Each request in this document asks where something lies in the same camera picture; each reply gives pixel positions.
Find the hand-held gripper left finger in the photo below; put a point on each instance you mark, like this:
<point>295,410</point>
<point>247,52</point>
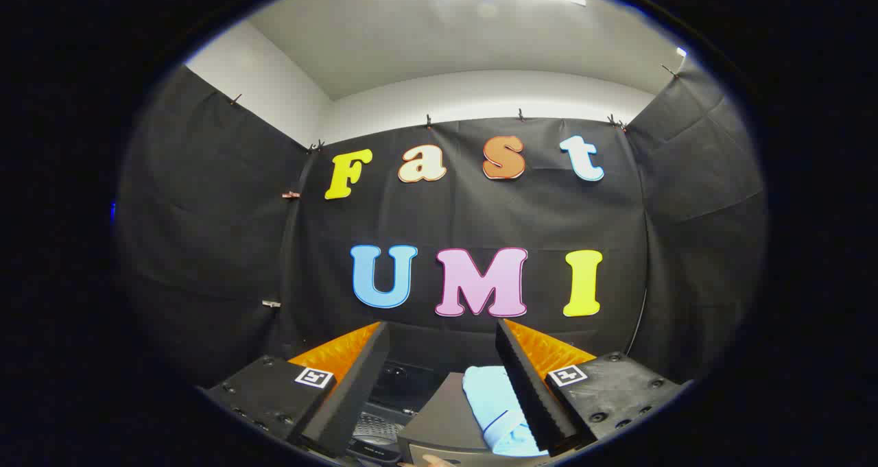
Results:
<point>357,385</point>

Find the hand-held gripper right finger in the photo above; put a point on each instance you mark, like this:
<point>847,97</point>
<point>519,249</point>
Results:
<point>528,385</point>

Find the light blue button shirt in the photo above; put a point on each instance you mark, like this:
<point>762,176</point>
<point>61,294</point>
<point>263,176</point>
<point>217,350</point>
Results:
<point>497,405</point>

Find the dark grey washing machine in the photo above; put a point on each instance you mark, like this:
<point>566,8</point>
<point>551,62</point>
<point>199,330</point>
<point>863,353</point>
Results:
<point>374,431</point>

